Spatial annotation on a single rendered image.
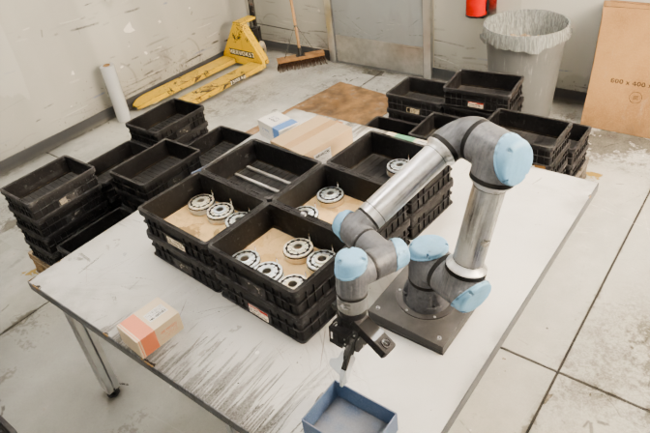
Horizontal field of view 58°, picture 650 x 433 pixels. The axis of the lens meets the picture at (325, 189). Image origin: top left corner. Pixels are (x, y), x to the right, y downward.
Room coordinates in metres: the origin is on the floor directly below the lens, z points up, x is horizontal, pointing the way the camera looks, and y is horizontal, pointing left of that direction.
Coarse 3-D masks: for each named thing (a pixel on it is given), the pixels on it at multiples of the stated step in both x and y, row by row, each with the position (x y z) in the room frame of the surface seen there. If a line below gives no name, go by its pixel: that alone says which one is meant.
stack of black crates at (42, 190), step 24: (48, 168) 2.87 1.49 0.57; (72, 168) 2.93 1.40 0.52; (24, 192) 2.75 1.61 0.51; (48, 192) 2.57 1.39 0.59; (72, 192) 2.65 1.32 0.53; (96, 192) 2.75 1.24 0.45; (24, 216) 2.55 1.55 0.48; (48, 216) 2.53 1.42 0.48; (72, 216) 2.61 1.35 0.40; (96, 216) 2.71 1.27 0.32; (24, 240) 2.66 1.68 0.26; (48, 240) 2.49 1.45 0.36; (48, 264) 2.55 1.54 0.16
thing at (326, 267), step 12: (264, 204) 1.71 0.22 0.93; (276, 204) 1.70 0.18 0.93; (252, 216) 1.65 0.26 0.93; (300, 216) 1.61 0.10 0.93; (324, 228) 1.53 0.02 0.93; (216, 240) 1.54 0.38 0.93; (216, 252) 1.48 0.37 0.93; (240, 264) 1.40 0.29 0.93; (324, 264) 1.35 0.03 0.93; (252, 276) 1.36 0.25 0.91; (264, 276) 1.33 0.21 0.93; (312, 276) 1.30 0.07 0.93; (276, 288) 1.29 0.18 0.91; (288, 288) 1.27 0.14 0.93; (300, 288) 1.26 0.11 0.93
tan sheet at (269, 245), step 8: (272, 232) 1.68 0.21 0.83; (280, 232) 1.67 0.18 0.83; (256, 240) 1.64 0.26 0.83; (264, 240) 1.64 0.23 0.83; (272, 240) 1.63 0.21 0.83; (280, 240) 1.63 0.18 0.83; (288, 240) 1.62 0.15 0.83; (248, 248) 1.60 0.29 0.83; (256, 248) 1.60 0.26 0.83; (264, 248) 1.59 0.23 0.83; (272, 248) 1.58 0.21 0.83; (280, 248) 1.58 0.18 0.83; (264, 256) 1.55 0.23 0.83; (272, 256) 1.54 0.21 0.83; (280, 256) 1.54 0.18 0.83; (280, 264) 1.50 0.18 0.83; (288, 264) 1.49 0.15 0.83; (304, 264) 1.48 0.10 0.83; (288, 272) 1.45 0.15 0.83; (296, 272) 1.45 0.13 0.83; (304, 272) 1.44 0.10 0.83
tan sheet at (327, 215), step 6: (312, 198) 1.86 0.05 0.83; (348, 198) 1.82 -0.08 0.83; (306, 204) 1.82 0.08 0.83; (312, 204) 1.82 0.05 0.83; (342, 204) 1.79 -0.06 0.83; (348, 204) 1.79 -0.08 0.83; (354, 204) 1.78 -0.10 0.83; (360, 204) 1.78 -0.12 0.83; (318, 210) 1.78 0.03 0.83; (324, 210) 1.77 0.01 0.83; (330, 210) 1.77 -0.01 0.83; (336, 210) 1.76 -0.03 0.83; (342, 210) 1.76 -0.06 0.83; (354, 210) 1.75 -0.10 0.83; (324, 216) 1.73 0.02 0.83; (330, 216) 1.72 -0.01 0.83; (330, 222) 1.69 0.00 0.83
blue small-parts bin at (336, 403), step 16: (336, 384) 1.05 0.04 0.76; (320, 400) 1.00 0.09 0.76; (336, 400) 1.04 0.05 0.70; (352, 400) 1.02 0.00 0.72; (368, 400) 0.98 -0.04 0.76; (304, 416) 0.95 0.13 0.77; (320, 416) 0.99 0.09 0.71; (336, 416) 0.99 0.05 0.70; (352, 416) 0.98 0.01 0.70; (368, 416) 0.97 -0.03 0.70; (384, 416) 0.95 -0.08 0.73; (304, 432) 0.94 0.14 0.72; (320, 432) 0.90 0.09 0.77; (336, 432) 0.94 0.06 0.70; (352, 432) 0.93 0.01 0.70; (368, 432) 0.93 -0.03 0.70; (384, 432) 0.88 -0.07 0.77
